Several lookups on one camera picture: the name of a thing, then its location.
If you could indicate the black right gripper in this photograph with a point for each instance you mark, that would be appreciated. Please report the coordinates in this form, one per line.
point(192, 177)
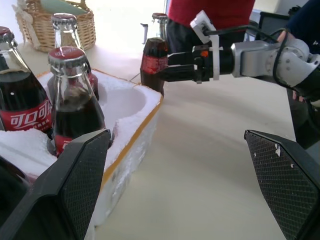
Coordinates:
point(203, 67)

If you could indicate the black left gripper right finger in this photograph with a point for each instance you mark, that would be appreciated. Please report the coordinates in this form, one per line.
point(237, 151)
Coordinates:
point(287, 180)

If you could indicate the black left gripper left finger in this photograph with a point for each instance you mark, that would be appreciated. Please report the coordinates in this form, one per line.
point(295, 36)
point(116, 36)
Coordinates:
point(75, 185)

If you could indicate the glass cola bottle red label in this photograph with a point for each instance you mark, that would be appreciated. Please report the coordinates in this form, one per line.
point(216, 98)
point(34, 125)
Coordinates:
point(152, 60)

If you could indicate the white foam crate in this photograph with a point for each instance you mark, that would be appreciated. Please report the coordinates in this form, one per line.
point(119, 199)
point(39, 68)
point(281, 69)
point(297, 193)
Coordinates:
point(125, 100)

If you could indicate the cola bottle with large label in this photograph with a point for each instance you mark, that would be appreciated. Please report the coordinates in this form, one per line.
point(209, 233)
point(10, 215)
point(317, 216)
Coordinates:
point(22, 100)

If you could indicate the dark robot body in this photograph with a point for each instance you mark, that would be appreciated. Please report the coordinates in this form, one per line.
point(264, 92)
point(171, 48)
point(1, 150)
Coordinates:
point(308, 120)

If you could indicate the person in red top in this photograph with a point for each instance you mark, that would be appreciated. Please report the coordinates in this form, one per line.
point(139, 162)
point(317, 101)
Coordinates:
point(212, 7)

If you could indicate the dark grey chair back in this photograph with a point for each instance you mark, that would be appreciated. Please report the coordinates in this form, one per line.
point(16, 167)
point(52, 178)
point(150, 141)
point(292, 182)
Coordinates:
point(271, 21)

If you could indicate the wicker basket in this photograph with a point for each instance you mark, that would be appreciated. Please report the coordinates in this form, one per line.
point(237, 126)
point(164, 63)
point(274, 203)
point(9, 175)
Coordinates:
point(72, 25)

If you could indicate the person in dark blue top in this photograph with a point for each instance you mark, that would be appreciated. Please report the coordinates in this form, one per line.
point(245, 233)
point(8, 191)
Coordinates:
point(306, 22)

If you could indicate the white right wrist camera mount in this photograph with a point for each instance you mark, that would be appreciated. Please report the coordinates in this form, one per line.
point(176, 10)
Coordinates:
point(216, 62)

